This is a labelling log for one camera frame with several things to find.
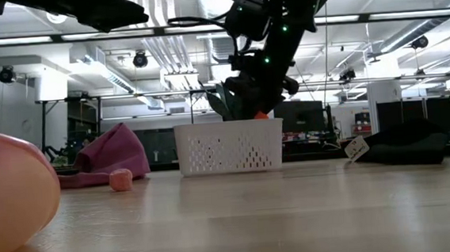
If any purple cloth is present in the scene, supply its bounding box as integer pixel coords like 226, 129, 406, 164
53, 120, 153, 191

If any black cloth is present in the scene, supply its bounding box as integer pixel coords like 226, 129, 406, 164
342, 116, 450, 171

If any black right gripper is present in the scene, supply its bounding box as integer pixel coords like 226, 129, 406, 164
224, 62, 302, 121

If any white perforated plastic basket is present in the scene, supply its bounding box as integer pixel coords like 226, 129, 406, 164
173, 116, 288, 178

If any black aluminium table frame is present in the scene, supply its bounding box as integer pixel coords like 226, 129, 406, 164
51, 139, 450, 185

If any pink-yellow peach toy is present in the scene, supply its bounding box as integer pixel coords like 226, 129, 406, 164
0, 124, 66, 252

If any black ceiling-hung camera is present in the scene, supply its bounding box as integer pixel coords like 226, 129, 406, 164
131, 50, 150, 69
0, 64, 17, 86
410, 34, 430, 51

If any black background monitor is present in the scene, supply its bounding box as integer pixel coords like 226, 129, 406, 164
273, 98, 326, 136

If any green artificial plant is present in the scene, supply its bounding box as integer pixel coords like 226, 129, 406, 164
204, 80, 249, 123

